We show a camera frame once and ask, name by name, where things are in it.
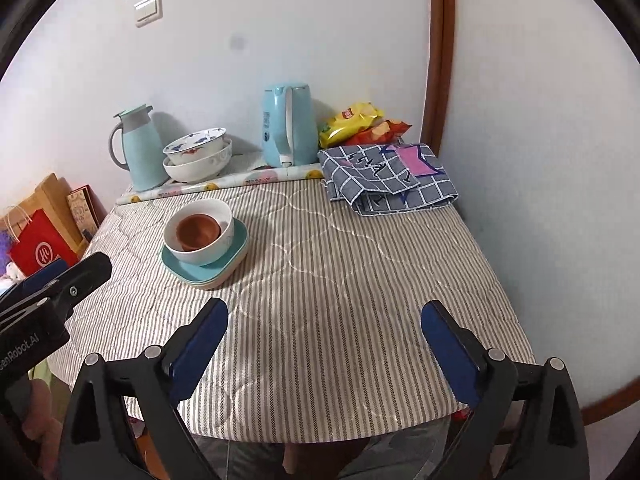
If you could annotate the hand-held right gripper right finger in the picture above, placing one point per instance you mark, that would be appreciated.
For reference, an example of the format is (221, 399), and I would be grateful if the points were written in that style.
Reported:
(450, 355)

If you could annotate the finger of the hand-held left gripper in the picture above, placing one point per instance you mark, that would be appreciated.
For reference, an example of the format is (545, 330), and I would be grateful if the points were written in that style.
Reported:
(80, 280)
(42, 277)

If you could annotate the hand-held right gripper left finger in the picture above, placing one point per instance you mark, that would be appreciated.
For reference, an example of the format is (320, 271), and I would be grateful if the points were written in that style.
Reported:
(200, 345)

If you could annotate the green plate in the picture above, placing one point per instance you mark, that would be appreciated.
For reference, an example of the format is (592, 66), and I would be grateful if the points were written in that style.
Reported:
(225, 280)

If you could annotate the blue plate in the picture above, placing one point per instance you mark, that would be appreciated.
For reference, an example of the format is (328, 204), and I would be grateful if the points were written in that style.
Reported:
(190, 272)

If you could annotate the brown bowl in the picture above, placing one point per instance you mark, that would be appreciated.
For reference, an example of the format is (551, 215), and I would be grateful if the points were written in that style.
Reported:
(197, 232)

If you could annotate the person's left hand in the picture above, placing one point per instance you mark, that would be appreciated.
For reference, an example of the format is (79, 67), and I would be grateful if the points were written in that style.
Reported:
(45, 425)

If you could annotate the red paper bag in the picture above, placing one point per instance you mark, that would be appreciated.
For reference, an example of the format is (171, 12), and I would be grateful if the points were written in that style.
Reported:
(42, 245)

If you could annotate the patterned flat box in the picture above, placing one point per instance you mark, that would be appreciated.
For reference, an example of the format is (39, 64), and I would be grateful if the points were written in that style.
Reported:
(82, 210)

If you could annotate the brown paper bag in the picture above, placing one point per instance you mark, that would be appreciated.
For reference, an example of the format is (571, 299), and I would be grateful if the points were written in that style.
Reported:
(55, 195)

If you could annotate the person's legs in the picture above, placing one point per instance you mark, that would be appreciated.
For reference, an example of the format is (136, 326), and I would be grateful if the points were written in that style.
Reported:
(240, 460)

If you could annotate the striped quilt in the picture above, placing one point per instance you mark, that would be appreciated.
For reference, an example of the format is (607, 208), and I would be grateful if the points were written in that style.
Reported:
(325, 285)

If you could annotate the light blue thermos jug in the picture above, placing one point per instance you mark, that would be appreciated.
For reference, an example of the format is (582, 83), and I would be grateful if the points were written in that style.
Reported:
(142, 155)

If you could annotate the large white bowl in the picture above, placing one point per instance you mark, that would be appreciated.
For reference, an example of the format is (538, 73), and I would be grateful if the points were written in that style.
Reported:
(200, 170)

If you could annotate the wooden baseboard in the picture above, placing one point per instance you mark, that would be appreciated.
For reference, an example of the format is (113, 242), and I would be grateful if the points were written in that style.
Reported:
(610, 407)

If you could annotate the floral rolled mat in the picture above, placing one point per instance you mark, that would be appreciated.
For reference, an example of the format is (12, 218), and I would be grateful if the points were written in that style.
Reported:
(250, 179)

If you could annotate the blue patterned bowl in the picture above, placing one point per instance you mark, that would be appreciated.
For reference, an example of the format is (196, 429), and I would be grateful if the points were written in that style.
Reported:
(200, 149)

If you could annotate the grey checked cloth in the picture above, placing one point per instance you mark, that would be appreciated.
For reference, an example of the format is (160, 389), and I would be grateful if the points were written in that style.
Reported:
(390, 180)

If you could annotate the orange snack bag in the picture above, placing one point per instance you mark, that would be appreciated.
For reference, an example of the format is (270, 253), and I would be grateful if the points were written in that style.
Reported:
(385, 132)

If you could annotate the light blue electric kettle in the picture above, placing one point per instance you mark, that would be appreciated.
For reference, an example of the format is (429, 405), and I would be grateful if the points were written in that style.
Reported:
(285, 125)

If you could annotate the yellow chip bag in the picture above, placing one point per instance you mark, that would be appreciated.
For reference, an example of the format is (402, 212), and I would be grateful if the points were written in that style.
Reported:
(347, 122)

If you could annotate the white wall switch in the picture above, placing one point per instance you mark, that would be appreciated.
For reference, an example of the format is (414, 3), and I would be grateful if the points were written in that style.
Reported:
(148, 10)

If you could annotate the wooden door frame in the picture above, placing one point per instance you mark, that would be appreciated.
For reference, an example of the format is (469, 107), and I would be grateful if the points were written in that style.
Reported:
(440, 60)

